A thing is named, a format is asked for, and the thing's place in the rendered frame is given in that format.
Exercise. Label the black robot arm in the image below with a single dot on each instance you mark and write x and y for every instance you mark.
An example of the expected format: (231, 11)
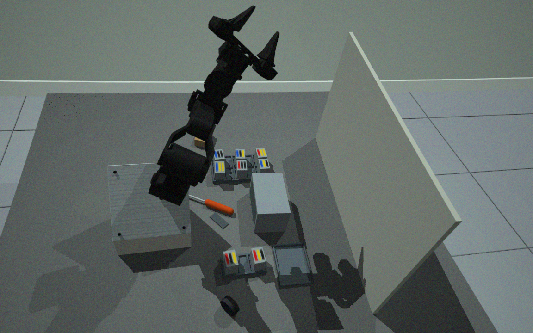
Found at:
(180, 167)

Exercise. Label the tan cardboard box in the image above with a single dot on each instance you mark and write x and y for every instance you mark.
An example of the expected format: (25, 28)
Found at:
(199, 142)

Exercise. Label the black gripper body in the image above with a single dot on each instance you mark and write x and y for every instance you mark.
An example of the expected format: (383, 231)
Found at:
(234, 62)

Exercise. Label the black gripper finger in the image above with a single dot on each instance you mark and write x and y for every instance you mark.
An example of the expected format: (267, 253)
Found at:
(268, 53)
(239, 21)

